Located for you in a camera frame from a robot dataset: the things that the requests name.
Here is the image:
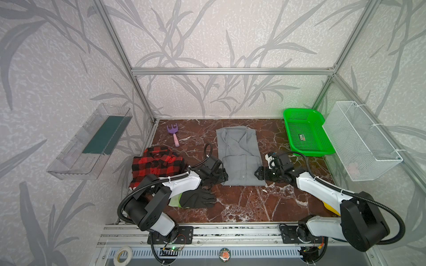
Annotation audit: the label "clear plastic wall shelf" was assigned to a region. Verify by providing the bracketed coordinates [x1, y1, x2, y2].
[47, 104, 133, 180]

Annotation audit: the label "aluminium frame rails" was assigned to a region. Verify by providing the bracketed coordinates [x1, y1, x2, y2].
[98, 1, 426, 266]

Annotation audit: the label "red black plaid shirt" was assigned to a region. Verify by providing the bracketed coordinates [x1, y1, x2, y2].
[129, 146, 186, 189]

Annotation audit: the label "green plastic basket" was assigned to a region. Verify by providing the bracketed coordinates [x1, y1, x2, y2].
[283, 108, 336, 157]

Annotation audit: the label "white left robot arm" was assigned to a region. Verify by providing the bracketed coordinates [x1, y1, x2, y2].
[116, 144, 228, 236]

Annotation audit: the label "purple pink toy rake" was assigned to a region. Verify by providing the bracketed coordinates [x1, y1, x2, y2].
[167, 124, 180, 147]

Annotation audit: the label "yellow toy shovel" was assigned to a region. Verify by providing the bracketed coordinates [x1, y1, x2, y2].
[323, 202, 340, 216]

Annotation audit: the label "white wire mesh basket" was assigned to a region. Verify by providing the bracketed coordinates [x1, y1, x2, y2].
[323, 101, 403, 182]

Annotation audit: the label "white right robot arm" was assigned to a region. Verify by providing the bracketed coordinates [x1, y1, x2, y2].
[254, 152, 406, 252]

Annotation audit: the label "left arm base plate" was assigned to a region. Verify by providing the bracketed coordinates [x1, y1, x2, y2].
[147, 226, 194, 244]

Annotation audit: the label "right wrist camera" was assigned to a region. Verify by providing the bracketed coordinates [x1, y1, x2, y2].
[265, 153, 275, 169]

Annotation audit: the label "round red emblem button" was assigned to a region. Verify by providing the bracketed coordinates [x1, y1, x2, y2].
[219, 248, 231, 263]

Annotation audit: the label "black green work glove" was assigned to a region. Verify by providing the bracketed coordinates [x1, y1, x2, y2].
[169, 188, 216, 209]

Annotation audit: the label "grey long sleeve shirt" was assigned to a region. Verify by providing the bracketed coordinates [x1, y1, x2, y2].
[216, 126, 266, 186]

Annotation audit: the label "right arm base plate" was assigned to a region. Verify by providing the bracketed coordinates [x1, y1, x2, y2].
[278, 224, 324, 246]

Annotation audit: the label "white tape roll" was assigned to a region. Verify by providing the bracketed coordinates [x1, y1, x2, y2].
[113, 246, 133, 266]

